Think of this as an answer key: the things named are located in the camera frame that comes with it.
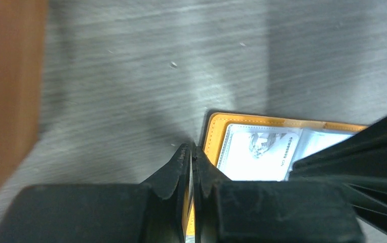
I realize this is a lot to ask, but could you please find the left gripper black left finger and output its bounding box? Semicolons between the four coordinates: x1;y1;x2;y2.
0;144;191;242

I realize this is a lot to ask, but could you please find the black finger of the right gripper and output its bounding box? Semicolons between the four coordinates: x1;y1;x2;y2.
289;116;387;235

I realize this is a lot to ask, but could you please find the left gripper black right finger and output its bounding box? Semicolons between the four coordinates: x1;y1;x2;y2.
192;147;365;242

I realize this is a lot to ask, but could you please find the white VIP diamond card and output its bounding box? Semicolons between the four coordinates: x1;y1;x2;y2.
217;128;302;181

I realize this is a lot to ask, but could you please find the orange compartment organizer tray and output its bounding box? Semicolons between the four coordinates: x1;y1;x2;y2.
0;1;49;188

